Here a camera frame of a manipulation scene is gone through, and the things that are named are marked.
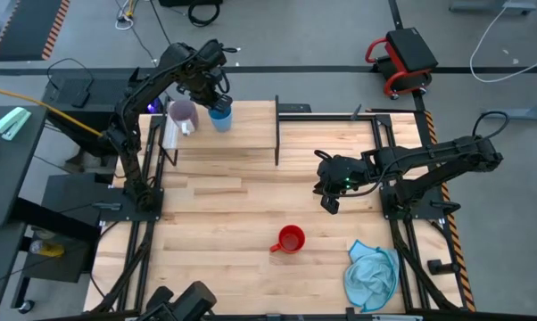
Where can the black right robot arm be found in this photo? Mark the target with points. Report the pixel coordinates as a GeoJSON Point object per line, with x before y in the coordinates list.
{"type": "Point", "coordinates": [429, 156]}

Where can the black desk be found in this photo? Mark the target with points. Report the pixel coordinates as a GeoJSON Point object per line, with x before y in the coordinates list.
{"type": "Point", "coordinates": [10, 178]}

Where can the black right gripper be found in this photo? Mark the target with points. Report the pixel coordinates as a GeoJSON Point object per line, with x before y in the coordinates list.
{"type": "Point", "coordinates": [342, 174]}

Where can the black mat with orange stripes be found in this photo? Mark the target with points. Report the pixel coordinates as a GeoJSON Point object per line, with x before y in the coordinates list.
{"type": "Point", "coordinates": [27, 27]}

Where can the black metal table frame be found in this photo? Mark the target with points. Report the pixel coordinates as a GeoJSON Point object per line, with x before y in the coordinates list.
{"type": "Point", "coordinates": [322, 117]}

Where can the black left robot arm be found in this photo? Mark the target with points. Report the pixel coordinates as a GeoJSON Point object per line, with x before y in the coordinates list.
{"type": "Point", "coordinates": [139, 94]}

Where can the grey table foot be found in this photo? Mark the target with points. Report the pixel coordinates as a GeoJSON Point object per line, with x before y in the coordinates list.
{"type": "Point", "coordinates": [518, 113]}
{"type": "Point", "coordinates": [491, 6]}

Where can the black cart plate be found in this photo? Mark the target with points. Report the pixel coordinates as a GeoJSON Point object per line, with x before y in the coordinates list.
{"type": "Point", "coordinates": [63, 196]}

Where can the black power adapter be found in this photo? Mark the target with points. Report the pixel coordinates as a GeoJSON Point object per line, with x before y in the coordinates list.
{"type": "Point", "coordinates": [80, 99]}

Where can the red mug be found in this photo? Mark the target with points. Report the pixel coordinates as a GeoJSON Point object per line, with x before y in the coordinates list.
{"type": "Point", "coordinates": [291, 241]}

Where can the mint green stapler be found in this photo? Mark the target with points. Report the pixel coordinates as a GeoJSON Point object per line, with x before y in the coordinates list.
{"type": "Point", "coordinates": [12, 122]}

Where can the blue cup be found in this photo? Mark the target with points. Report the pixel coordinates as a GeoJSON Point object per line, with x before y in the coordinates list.
{"type": "Point", "coordinates": [220, 122]}

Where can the wooden shelf with black legs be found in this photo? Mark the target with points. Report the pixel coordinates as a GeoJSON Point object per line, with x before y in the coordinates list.
{"type": "Point", "coordinates": [250, 129]}

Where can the light blue cloth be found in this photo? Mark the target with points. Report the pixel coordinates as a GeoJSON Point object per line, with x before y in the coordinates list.
{"type": "Point", "coordinates": [373, 278]}

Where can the yellow bottle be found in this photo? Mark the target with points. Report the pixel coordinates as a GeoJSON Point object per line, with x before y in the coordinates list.
{"type": "Point", "coordinates": [50, 249]}

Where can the orange black hazard strip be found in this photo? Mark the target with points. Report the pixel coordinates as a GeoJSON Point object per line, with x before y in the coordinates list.
{"type": "Point", "coordinates": [465, 285]}

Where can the black flat device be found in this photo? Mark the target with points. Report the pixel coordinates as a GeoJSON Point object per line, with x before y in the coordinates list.
{"type": "Point", "coordinates": [295, 108]}

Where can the black computer tower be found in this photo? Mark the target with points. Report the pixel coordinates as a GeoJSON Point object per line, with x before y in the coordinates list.
{"type": "Point", "coordinates": [101, 91]}

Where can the black clamp knob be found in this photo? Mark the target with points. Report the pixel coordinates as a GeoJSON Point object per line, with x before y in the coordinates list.
{"type": "Point", "coordinates": [438, 266]}

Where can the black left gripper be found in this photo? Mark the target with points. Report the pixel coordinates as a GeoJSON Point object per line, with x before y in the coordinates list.
{"type": "Point", "coordinates": [206, 84]}

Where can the red and black rolling stool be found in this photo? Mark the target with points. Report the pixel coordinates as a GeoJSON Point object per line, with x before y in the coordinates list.
{"type": "Point", "coordinates": [411, 46]}

